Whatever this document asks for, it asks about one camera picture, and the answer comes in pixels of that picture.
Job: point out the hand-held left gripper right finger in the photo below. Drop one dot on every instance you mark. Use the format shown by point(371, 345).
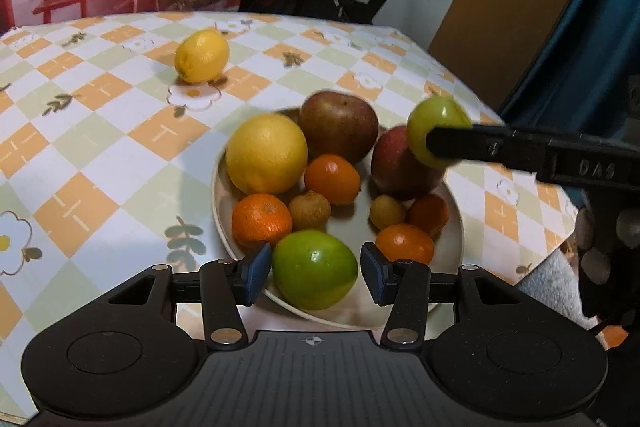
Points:
point(375, 269)

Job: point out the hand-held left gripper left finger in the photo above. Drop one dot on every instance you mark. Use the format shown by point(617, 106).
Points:
point(257, 272)

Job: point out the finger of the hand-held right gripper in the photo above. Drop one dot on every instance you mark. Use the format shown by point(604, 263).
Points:
point(480, 144)

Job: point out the orange mandarin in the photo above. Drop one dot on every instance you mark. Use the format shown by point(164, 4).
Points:
point(332, 172)
point(261, 219)
point(427, 214)
point(405, 244)

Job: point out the white plate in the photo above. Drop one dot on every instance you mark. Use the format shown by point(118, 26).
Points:
point(350, 227)

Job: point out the small green apple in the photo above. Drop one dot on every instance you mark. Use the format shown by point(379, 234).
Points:
point(435, 117)

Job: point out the large green apple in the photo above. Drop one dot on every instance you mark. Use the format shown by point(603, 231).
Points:
point(314, 269)

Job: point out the brown longan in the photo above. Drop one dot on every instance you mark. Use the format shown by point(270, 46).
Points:
point(386, 212)
point(310, 209)

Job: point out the bright red apple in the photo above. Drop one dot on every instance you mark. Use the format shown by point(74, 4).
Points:
point(395, 172)

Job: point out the large yellow citrus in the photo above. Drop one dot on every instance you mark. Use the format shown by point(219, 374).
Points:
point(266, 154)

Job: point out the dark red apple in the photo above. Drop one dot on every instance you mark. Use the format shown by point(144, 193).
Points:
point(339, 127)

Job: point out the small yellow lemon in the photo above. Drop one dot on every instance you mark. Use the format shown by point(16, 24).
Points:
point(201, 56)

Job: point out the person's right hand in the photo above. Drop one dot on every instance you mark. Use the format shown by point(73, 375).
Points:
point(600, 232)

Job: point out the grey fuzzy cloth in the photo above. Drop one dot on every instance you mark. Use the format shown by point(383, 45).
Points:
point(550, 282)

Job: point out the dark teal cloth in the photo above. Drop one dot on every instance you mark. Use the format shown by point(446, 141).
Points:
point(590, 32)

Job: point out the brown wooden door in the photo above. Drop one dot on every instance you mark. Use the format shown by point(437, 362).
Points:
point(500, 7)

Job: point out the checked flower tablecloth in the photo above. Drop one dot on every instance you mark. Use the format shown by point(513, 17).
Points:
point(100, 147)

